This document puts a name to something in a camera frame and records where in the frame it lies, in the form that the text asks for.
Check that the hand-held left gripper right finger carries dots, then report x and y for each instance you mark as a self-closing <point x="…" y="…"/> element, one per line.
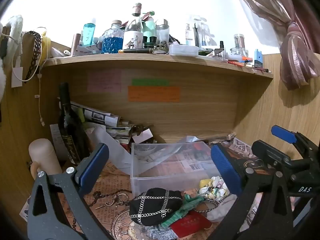
<point x="225" y="167"/>

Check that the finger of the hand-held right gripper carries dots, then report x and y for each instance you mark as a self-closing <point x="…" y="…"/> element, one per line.
<point x="283" y="133"/>
<point x="267" y="152"/>

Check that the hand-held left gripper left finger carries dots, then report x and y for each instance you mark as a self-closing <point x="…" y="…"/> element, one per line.
<point x="96" y="165"/>

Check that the floral yellow white cloth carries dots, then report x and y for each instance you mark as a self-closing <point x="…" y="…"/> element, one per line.
<point x="215" y="188"/>

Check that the clear plastic storage box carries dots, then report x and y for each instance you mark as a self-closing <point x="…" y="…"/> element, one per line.
<point x="160" y="172"/>

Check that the white paper sheet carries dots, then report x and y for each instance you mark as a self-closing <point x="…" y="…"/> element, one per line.
<point x="112" y="147"/>

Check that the vintage print table mat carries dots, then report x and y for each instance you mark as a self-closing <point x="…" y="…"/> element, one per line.
<point x="112" y="187"/>

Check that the dark wine bottle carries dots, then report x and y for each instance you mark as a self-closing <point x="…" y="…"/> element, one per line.
<point x="70" y="130"/>

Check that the stack of papers and magazines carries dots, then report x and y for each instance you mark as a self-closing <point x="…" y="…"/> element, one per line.
<point x="105" y="121"/>

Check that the clear plastic film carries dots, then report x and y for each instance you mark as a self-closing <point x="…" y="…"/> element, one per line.
<point x="180" y="145"/>

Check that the cream insulated cup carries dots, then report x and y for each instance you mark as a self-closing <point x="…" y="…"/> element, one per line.
<point x="45" y="155"/>

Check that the small white card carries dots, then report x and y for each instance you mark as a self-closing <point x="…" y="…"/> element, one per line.
<point x="142" y="136"/>

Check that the green lace band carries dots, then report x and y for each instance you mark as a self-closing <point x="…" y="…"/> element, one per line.
<point x="183" y="208"/>

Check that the wooden shelf unit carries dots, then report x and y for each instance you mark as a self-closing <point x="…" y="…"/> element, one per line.
<point x="200" y="110"/>

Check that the red pouch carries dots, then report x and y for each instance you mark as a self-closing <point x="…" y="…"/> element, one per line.
<point x="191" y="223"/>

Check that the blue plastic holder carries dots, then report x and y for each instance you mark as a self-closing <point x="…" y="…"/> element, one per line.
<point x="258" y="58"/>

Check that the pink striped curtain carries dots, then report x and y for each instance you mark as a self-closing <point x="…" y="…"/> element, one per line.
<point x="295" y="55"/>

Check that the pink sticky note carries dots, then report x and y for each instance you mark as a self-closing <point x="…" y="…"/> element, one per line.
<point x="104" y="81"/>

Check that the orange pen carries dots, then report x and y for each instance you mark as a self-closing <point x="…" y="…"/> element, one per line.
<point x="236" y="63"/>

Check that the grey speckled knit cloth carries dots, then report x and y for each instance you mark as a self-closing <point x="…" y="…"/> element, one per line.
<point x="162" y="233"/>

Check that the orange sticky note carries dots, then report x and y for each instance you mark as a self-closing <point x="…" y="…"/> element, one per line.
<point x="153" y="93"/>

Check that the green sticky note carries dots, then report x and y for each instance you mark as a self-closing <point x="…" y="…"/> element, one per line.
<point x="150" y="82"/>

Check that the glass jar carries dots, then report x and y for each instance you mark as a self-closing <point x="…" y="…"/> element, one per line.
<point x="240" y="45"/>

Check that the black binder clip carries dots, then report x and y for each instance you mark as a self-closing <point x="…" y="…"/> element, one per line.
<point x="218" y="52"/>

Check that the black pen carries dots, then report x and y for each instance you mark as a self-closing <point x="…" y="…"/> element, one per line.
<point x="135" y="51"/>

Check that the rose gold tube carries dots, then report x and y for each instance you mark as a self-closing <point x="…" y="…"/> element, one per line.
<point x="75" y="45"/>

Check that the small clear lidded box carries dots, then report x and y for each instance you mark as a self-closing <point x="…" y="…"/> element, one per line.
<point x="183" y="50"/>

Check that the round glass bottle blue contents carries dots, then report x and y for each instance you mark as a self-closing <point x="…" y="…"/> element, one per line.
<point x="113" y="41"/>

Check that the black lace headband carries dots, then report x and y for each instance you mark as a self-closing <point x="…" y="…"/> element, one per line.
<point x="35" y="52"/>

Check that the yellow band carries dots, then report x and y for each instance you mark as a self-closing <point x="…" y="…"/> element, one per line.
<point x="45" y="46"/>

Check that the teal liquid bottle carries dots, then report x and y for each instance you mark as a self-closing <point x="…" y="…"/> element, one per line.
<point x="89" y="35"/>

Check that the clear brush packaging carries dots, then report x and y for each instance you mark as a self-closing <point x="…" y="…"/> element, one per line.
<point x="196" y="32"/>

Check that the black ink bottles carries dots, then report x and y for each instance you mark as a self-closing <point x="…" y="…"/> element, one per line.
<point x="150" y="42"/>

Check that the tall clear labelled bottle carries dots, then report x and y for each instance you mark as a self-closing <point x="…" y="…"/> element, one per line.
<point x="133" y="35"/>

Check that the mint green pump bottle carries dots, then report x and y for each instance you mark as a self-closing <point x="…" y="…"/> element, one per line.
<point x="149" y="30"/>

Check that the clear glass bottle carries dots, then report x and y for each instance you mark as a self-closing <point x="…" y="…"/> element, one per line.
<point x="162" y="32"/>

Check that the white fluffy headband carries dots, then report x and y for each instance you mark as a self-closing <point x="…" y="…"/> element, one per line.
<point x="15" y="30"/>

